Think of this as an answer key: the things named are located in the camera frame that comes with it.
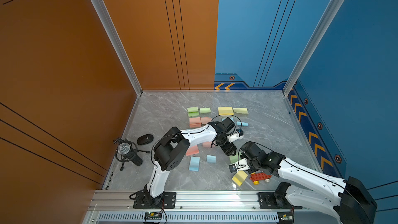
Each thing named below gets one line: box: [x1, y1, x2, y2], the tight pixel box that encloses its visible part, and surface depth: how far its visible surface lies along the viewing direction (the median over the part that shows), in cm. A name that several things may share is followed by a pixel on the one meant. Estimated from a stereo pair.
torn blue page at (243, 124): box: [236, 121, 249, 126], surface depth 104 cm
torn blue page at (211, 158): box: [206, 154, 217, 164], surface depth 89 cm
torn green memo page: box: [199, 107, 211, 114], surface depth 111 cm
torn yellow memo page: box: [232, 107, 249, 115], surface depth 111 cm
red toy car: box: [249, 172, 273, 186], surface depth 80 cm
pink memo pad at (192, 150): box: [185, 144, 199, 157], surface depth 90 cm
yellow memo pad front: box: [231, 170, 249, 187], surface depth 81 cm
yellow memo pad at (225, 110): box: [217, 106, 235, 116], surface depth 111 cm
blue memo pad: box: [188, 156, 201, 172], surface depth 87 cm
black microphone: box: [112, 137, 151, 172], surface depth 71 cm
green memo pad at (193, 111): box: [187, 106, 200, 118], surface depth 108 cm
